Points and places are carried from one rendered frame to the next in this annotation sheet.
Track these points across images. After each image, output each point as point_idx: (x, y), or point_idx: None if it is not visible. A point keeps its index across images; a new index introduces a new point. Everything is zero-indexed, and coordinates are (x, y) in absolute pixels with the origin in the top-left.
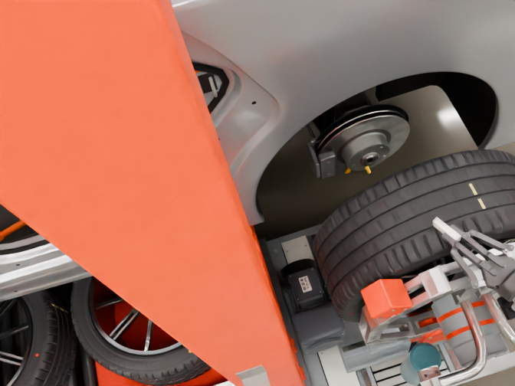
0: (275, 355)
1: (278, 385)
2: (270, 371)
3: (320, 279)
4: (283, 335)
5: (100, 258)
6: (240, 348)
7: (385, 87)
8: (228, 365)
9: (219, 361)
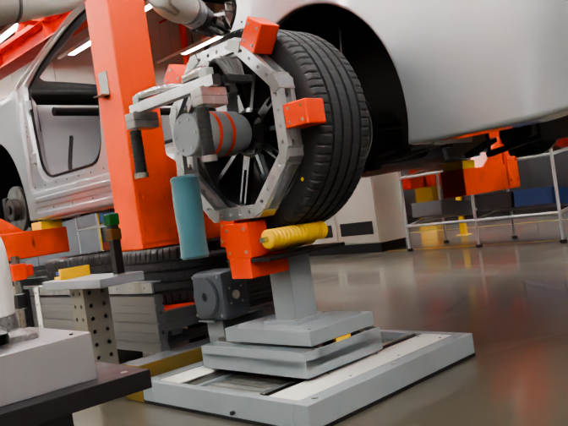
0: (110, 55)
1: (122, 172)
2: (111, 100)
3: (265, 280)
4: (108, 10)
5: None
6: (96, 14)
7: (405, 128)
8: (95, 48)
9: (91, 30)
